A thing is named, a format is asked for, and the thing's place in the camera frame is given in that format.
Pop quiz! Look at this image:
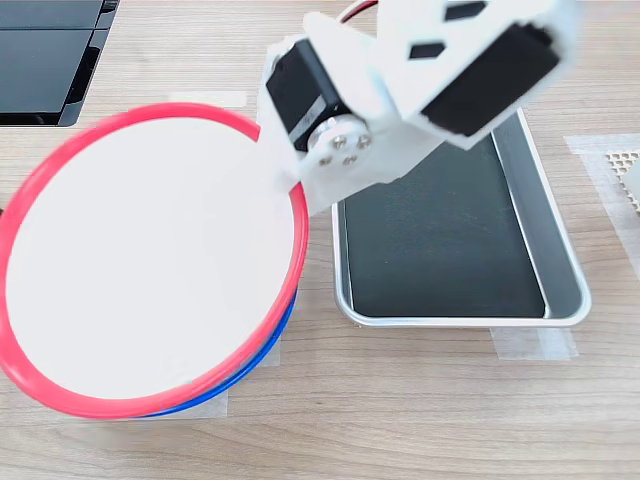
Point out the red and white servo cable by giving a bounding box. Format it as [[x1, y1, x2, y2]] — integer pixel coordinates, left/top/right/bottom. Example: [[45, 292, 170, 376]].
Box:
[[338, 0, 377, 24]]

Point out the steel tray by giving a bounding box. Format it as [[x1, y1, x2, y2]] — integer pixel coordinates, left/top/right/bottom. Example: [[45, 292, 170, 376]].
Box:
[[331, 107, 593, 329]]

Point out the black mat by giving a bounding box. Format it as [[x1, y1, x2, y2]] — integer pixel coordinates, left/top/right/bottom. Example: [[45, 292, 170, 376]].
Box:
[[343, 134, 546, 319]]

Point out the red-rimmed white plate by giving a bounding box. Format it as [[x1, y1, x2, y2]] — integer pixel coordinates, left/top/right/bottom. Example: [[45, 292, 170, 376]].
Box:
[[0, 102, 310, 420]]

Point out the pale perforated base plate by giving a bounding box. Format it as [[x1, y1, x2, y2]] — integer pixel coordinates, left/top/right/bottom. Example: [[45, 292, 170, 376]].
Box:
[[603, 149, 640, 216]]

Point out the black glossy panel device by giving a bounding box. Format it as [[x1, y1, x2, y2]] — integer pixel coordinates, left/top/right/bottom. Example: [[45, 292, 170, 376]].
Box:
[[0, 0, 121, 127]]

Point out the translucent tape strip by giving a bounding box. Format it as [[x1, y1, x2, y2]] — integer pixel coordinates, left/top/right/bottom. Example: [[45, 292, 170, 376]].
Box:
[[257, 324, 282, 369], [491, 327, 580, 361]]

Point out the blue-rimmed white plate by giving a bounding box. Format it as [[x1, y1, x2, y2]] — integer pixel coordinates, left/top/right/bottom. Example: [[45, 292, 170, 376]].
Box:
[[134, 287, 300, 420]]

